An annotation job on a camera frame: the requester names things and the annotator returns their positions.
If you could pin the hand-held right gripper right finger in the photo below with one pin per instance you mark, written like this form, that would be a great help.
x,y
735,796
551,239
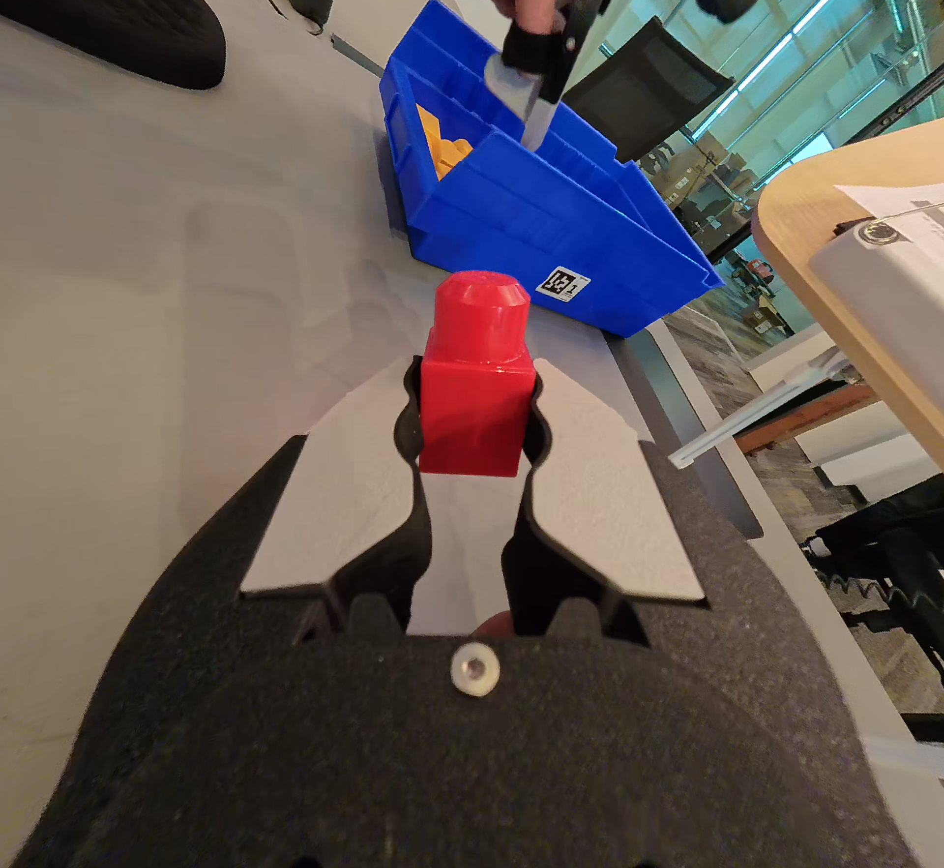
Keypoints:
x,y
608,506

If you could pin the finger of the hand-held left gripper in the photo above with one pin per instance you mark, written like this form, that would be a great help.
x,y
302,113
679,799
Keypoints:
x,y
537,124
509,86

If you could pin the wooden post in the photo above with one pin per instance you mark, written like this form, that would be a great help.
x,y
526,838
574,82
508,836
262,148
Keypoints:
x,y
811,418

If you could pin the black mesh wrist rest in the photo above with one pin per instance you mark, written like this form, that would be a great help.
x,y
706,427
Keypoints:
x,y
110,5

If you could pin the blue tagged plastic bin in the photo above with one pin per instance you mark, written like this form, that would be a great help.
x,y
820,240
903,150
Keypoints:
x,y
590,233

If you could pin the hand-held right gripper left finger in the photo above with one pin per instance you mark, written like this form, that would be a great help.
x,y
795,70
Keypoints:
x,y
339,506

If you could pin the grey desk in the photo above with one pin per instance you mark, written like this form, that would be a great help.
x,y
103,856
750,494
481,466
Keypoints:
x,y
184,256

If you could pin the red building block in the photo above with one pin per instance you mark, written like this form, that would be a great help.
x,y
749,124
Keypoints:
x,y
472,410

